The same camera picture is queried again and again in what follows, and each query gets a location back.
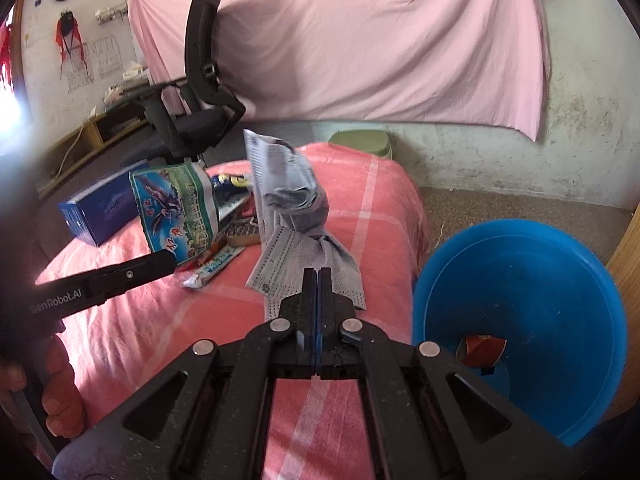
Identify striped snack stick wrapper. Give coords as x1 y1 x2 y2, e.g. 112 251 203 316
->
181 245 246 290

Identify person's left hand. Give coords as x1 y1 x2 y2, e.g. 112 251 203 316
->
0 332 87 443

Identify pink checked blanket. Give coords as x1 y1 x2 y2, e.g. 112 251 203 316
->
35 142 431 480

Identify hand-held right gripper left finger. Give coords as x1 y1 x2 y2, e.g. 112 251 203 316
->
52 267 318 480

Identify blue plastic basin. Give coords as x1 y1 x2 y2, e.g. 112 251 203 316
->
411 219 630 448

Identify low wooden cabinet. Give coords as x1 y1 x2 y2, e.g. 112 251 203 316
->
37 105 151 196

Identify grey patterned wrapper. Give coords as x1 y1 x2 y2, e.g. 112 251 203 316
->
242 129 368 320

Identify green snack bag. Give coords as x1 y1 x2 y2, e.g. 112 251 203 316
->
129 160 221 267

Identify white wall calendar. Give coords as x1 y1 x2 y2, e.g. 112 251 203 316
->
62 42 96 93
92 35 123 80

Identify pink hanging sheet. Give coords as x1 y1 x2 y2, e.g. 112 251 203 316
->
126 0 551 143

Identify black office chair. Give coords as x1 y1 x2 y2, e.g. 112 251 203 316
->
107 0 247 166

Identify olive plastic stool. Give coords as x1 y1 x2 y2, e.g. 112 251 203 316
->
327 129 393 160

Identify white wall rack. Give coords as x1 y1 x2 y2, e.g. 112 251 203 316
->
95 2 130 26

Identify dotted flat pack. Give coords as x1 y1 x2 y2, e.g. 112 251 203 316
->
225 217 261 248

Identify blue cardboard box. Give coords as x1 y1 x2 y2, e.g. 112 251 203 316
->
57 160 151 247

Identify blue snack bag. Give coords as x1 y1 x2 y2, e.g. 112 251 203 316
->
209 172 253 211

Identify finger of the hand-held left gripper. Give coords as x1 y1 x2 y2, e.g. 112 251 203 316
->
95 250 179 302

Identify red hanging decoration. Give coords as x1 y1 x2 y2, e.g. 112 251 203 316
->
52 10 86 78

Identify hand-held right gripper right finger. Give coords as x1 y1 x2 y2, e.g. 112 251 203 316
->
318 267 586 480

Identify red carton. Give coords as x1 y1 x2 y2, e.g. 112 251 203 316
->
456 334 507 376

